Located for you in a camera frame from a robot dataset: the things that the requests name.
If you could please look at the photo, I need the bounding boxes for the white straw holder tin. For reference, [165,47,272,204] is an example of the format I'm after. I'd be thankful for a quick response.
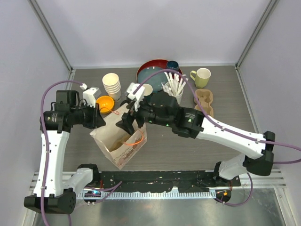
[163,82,183,104]

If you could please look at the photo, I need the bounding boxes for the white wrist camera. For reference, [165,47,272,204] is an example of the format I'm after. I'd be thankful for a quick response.
[80,83,101,108]
[127,82,145,112]

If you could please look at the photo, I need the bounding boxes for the light green ceramic mug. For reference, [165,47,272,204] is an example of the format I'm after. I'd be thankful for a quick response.
[190,68,211,89]

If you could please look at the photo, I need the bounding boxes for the dark blue ceramic cup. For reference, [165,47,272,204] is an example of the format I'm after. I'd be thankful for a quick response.
[166,61,179,71]

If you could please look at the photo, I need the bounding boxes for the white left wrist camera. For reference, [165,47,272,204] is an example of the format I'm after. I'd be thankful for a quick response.
[80,83,101,108]

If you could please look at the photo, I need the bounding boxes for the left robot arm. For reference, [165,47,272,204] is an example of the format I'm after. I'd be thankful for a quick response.
[24,87,106,214]

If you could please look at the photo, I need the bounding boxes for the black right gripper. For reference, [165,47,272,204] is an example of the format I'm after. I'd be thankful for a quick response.
[117,94,174,134]

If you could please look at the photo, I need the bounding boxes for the orange plastic bowl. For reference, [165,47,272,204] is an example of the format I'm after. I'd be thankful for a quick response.
[96,96,115,114]

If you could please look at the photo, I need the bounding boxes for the aluminium frame rail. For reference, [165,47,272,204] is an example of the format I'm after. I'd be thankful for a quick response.
[29,169,287,201]

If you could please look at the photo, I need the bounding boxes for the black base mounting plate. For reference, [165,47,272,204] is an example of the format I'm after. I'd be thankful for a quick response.
[87,170,241,193]

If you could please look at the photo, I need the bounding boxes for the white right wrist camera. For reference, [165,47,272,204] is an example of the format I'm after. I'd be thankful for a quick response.
[127,82,145,112]

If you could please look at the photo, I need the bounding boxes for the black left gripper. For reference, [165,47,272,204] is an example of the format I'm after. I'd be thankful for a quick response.
[71,101,106,129]

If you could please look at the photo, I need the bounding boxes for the blue ceramic plate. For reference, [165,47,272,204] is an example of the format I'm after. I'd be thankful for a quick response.
[137,66,168,89]

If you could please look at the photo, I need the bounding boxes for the dark green ceramic mug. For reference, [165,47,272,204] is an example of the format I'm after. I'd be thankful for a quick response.
[143,83,153,97]

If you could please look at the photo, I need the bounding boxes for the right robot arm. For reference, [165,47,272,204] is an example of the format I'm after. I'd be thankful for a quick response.
[116,93,275,186]

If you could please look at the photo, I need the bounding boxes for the brown paper takeout bag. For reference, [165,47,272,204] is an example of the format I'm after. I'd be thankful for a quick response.
[90,104,147,169]

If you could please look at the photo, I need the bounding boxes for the brown cardboard cup carrier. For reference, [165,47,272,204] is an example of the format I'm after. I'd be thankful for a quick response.
[195,89,214,117]
[108,135,131,152]

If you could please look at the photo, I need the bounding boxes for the stack of white paper cups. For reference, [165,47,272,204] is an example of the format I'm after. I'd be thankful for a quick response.
[102,73,121,102]

